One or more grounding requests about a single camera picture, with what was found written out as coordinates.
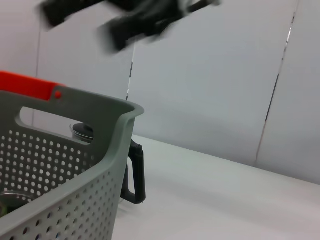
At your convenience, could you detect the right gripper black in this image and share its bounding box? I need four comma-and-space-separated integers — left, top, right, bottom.
96, 0, 197, 55

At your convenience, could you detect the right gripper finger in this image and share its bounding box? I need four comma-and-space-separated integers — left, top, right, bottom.
39, 0, 107, 29

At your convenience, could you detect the glass teacup black base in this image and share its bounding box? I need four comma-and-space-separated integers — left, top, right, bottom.
0, 189, 35, 218

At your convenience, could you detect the grey-green perforated storage basket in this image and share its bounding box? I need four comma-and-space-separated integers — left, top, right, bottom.
0, 86, 145, 240

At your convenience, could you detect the glass teapot black lid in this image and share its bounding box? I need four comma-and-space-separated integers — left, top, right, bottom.
69, 122, 146, 208

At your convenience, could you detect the grey wall cable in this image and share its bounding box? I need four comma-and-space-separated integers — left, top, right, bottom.
126, 46, 136, 101

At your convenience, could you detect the orange basket carry handle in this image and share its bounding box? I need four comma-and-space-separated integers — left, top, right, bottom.
0, 70, 66, 102

